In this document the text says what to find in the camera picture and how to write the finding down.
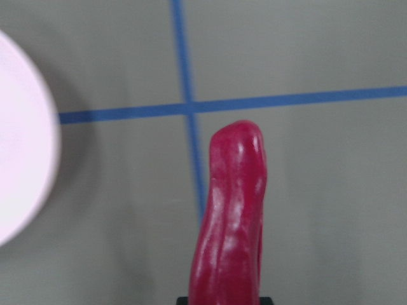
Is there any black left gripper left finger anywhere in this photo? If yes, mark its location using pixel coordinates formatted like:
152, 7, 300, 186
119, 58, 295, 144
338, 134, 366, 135
177, 296, 188, 305

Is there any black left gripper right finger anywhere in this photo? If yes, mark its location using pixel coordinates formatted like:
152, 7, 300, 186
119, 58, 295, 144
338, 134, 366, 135
260, 297, 273, 305

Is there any red chili pepper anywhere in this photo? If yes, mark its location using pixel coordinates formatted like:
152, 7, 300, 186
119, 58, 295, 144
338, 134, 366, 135
188, 121, 267, 304

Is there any pink plate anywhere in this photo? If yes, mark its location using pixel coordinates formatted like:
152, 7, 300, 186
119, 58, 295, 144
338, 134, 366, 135
1, 32, 61, 245

